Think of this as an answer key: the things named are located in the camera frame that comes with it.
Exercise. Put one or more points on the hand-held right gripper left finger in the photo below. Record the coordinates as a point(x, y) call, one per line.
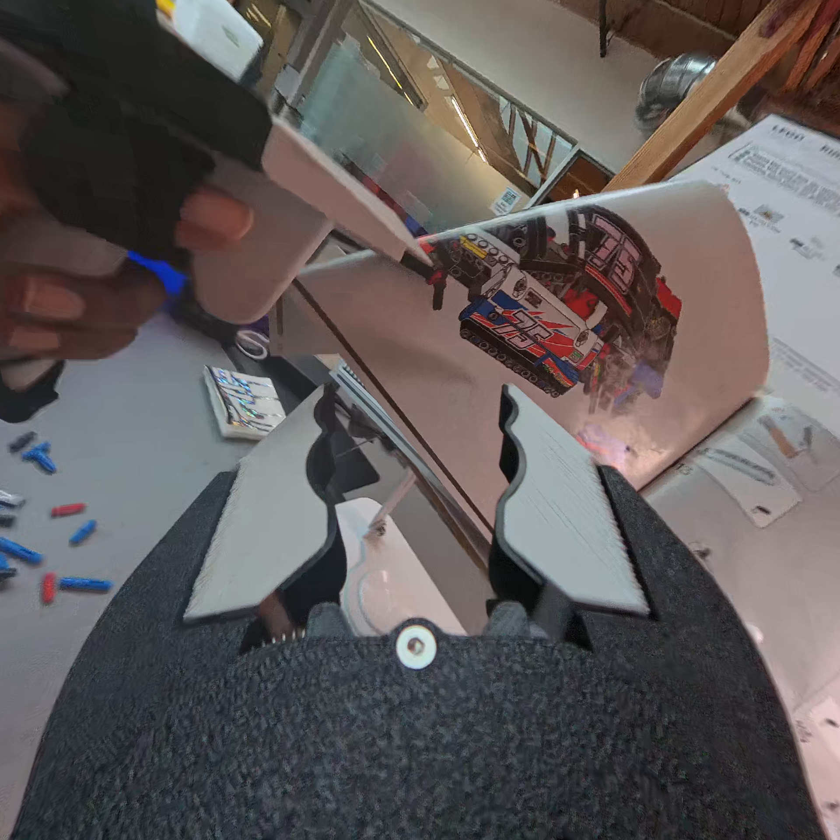
point(269, 525)

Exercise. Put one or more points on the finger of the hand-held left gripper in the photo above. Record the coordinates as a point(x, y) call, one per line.
point(315, 184)

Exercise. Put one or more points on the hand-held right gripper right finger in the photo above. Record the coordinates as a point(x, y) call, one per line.
point(564, 525)

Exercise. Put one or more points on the building instruction booklet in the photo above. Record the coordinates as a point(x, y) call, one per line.
point(709, 275)

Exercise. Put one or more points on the grey desk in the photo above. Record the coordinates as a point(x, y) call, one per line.
point(131, 472)

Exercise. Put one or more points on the white printed task sheet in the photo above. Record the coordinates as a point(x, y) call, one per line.
point(807, 262)

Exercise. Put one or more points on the person's left hand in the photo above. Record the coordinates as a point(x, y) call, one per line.
point(79, 315)

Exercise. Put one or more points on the holographic sticker sheet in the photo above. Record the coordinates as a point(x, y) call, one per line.
point(243, 403)

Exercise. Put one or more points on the white book stand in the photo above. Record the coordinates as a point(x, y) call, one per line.
point(394, 590)

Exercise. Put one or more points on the pile of small connector pins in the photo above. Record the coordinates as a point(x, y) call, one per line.
point(82, 583)

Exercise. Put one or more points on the silver ventilation duct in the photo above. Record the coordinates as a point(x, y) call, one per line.
point(676, 92)

